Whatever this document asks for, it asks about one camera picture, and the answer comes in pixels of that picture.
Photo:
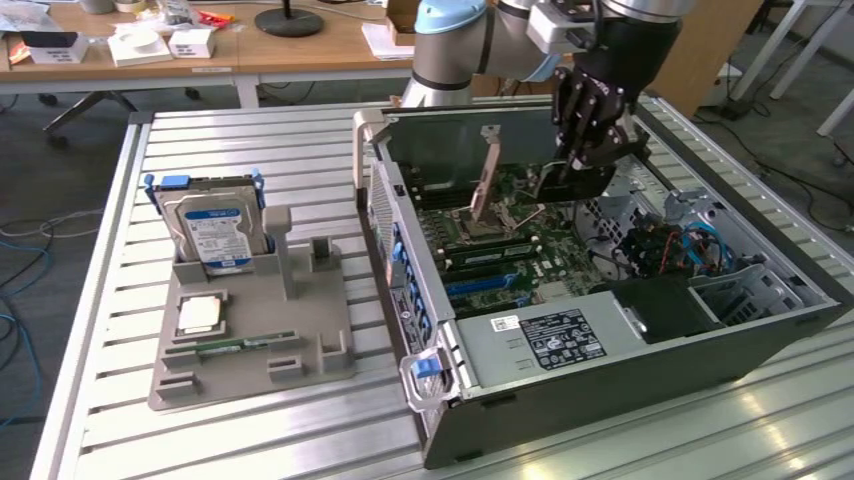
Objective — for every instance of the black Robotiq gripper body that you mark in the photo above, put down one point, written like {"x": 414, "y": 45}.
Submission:
{"x": 630, "y": 55}

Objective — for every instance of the low-profile Nvidia graphics card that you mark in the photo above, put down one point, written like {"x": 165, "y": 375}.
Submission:
{"x": 574, "y": 187}

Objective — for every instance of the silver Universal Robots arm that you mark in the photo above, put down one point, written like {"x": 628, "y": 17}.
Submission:
{"x": 447, "y": 50}

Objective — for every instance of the silver perforated disk bay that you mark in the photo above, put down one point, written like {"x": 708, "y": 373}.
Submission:
{"x": 627, "y": 220}

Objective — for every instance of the black power adapter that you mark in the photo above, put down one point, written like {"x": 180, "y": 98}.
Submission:
{"x": 734, "y": 111}

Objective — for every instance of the metal socket cover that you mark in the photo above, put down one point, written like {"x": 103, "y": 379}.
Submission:
{"x": 510, "y": 215}

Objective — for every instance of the green Dell motherboard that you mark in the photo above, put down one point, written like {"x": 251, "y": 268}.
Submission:
{"x": 560, "y": 250}

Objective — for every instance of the CPU socket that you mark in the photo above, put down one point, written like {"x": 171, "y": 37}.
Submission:
{"x": 496, "y": 230}

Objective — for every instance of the white paper stack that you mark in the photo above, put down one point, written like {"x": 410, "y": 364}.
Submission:
{"x": 387, "y": 42}

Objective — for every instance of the brown cardboard box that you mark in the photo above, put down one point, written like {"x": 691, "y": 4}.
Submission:
{"x": 400, "y": 15}

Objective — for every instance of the blue expansion slot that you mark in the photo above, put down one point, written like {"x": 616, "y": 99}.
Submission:
{"x": 480, "y": 286}

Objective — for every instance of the silver slotted disk bay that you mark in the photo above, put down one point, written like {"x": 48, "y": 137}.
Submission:
{"x": 754, "y": 295}

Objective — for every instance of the grey power supply unit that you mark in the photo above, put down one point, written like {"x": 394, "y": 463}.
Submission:
{"x": 560, "y": 340}

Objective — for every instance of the black round lamp base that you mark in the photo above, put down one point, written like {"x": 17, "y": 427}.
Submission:
{"x": 289, "y": 25}

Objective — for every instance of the black open PC case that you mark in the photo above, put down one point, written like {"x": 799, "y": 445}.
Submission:
{"x": 600, "y": 400}

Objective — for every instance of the red packet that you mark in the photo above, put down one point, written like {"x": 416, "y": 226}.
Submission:
{"x": 216, "y": 19}

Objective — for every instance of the hard disk in blue caddy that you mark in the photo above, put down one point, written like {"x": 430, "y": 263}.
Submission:
{"x": 213, "y": 230}

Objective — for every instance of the small white labelled box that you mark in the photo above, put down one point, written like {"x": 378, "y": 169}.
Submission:
{"x": 189, "y": 45}

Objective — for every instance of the grey plastic parts rack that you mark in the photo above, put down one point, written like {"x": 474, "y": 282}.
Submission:
{"x": 267, "y": 310}

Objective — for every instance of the white box round dish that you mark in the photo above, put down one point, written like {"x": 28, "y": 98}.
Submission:
{"x": 136, "y": 52}

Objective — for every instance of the silver CPU chip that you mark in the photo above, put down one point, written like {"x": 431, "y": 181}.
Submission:
{"x": 199, "y": 315}

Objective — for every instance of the green loose RAM stick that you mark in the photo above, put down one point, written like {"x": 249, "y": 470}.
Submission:
{"x": 227, "y": 345}

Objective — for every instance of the beige tape roll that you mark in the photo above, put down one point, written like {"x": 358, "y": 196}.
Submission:
{"x": 128, "y": 6}

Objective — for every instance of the black chair base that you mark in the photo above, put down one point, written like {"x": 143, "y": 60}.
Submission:
{"x": 87, "y": 102}

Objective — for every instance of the grey cup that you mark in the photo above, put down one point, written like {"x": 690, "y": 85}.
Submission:
{"x": 96, "y": 6}

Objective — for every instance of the white box black top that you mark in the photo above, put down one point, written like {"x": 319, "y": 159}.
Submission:
{"x": 56, "y": 52}

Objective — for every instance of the red booklet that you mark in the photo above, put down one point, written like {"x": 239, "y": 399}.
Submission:
{"x": 17, "y": 54}

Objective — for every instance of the clear plastic document bag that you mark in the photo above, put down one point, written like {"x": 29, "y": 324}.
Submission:
{"x": 23, "y": 21}

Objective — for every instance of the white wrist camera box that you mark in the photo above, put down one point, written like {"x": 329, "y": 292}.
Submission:
{"x": 554, "y": 27}

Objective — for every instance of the white table frame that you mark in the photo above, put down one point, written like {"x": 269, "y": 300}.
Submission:
{"x": 770, "y": 47}

